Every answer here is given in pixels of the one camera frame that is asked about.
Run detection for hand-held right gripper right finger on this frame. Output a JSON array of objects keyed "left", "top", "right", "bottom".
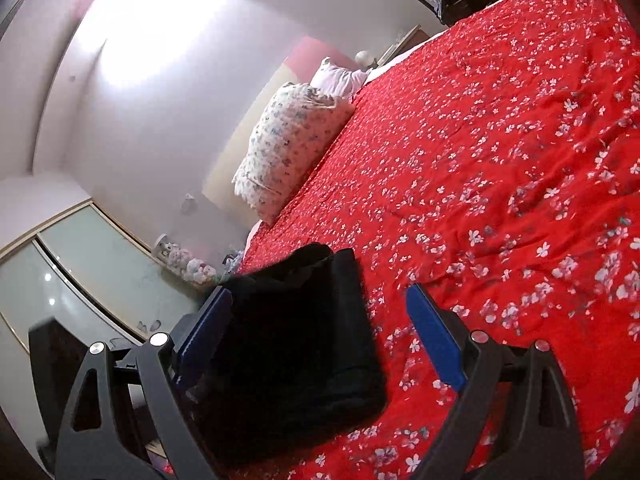
[{"left": 406, "top": 284, "right": 586, "bottom": 480}]

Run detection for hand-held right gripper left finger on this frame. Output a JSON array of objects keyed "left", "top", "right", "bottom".
[{"left": 54, "top": 285, "right": 236, "bottom": 480}]

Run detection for black pants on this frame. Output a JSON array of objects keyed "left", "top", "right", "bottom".
[{"left": 192, "top": 242, "right": 389, "bottom": 466}]

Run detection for stack of plush toys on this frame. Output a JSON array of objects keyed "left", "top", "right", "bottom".
[{"left": 154, "top": 234, "right": 219, "bottom": 286}]

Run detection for cluttered nightstand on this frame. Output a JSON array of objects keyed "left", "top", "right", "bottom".
[{"left": 220, "top": 247, "right": 247, "bottom": 277}]

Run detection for floral sliding door wardrobe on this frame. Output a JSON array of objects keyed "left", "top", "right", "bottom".
[{"left": 0, "top": 199, "right": 213, "bottom": 361}]

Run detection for red floral bedspread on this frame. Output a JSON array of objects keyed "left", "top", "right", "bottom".
[{"left": 150, "top": 0, "right": 640, "bottom": 480}]

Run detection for cream and pink headboard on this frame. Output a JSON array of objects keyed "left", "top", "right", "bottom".
[{"left": 200, "top": 35, "right": 328, "bottom": 223}]

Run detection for white printed pillow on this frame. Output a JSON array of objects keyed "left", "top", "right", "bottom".
[{"left": 231, "top": 81, "right": 357, "bottom": 226}]

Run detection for pale pink pillow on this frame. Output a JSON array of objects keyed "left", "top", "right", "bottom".
[{"left": 310, "top": 56, "right": 372, "bottom": 99}]

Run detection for white nightstand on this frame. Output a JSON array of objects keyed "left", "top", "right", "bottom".
[{"left": 377, "top": 24, "right": 432, "bottom": 67}]

